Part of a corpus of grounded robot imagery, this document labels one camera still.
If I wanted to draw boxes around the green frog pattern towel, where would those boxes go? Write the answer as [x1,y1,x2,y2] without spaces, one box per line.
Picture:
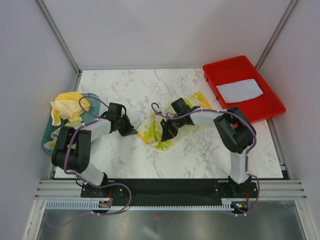
[137,91,212,152]

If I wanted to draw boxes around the right aluminium frame post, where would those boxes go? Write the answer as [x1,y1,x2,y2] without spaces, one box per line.
[255,0,300,71]

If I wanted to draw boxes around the grey slotted cable duct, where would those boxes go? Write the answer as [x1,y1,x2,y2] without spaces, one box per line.
[45,198,249,211]

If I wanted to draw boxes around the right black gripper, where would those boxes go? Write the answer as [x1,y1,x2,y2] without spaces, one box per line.
[160,114,184,142]

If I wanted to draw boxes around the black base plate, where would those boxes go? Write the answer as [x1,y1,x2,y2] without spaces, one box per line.
[80,178,258,206]

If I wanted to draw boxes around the red plastic tray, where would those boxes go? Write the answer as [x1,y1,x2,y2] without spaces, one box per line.
[202,55,286,123]

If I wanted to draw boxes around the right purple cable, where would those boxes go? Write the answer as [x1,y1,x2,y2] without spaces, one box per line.
[151,102,257,178]

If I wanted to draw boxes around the teal plastic basket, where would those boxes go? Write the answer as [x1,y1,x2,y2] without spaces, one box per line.
[41,93,101,156]

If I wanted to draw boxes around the yellow towel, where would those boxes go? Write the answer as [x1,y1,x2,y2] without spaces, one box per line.
[50,91,85,126]

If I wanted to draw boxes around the left aluminium frame post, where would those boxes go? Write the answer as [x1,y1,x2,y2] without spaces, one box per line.
[34,0,81,76]

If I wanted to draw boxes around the light blue towel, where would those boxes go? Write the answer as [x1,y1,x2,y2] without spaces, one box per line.
[217,78,263,104]

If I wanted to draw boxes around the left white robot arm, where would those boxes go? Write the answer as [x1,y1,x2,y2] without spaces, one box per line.
[51,102,137,197]

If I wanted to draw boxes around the grey green towel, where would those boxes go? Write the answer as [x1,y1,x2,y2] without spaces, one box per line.
[42,121,82,155]

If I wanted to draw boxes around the aluminium frame post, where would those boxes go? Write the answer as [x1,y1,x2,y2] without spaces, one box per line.
[255,0,300,71]
[34,0,81,76]

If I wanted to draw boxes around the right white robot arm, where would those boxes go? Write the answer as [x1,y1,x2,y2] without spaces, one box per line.
[154,98,257,197]

